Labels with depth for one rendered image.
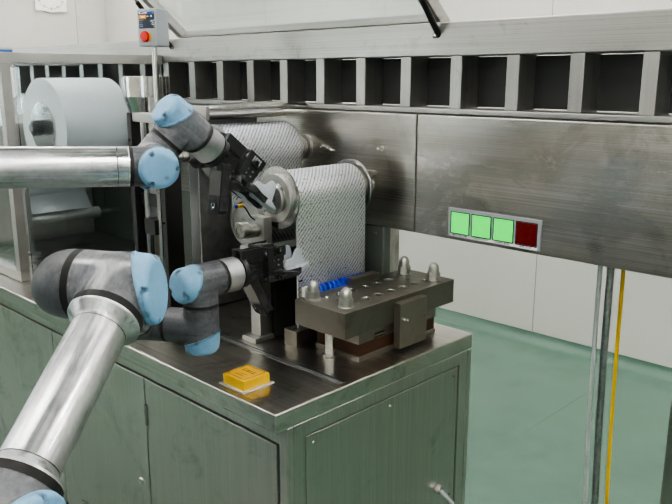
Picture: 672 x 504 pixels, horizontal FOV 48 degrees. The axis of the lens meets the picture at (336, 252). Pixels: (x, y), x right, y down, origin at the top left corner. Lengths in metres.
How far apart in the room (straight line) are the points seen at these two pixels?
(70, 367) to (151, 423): 0.82
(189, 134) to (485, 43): 0.69
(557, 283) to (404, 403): 2.76
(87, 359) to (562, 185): 1.04
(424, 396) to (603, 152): 0.69
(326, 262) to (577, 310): 2.75
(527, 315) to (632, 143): 3.05
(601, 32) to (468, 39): 0.32
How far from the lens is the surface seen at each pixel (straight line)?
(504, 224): 1.76
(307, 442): 1.56
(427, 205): 1.89
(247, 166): 1.66
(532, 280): 4.51
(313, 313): 1.69
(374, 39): 1.98
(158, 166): 1.41
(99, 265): 1.23
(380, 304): 1.70
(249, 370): 1.61
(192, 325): 1.59
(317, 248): 1.80
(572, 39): 1.67
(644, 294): 4.23
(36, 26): 7.52
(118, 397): 2.04
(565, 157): 1.67
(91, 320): 1.17
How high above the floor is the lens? 1.53
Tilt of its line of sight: 13 degrees down
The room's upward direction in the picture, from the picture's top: straight up
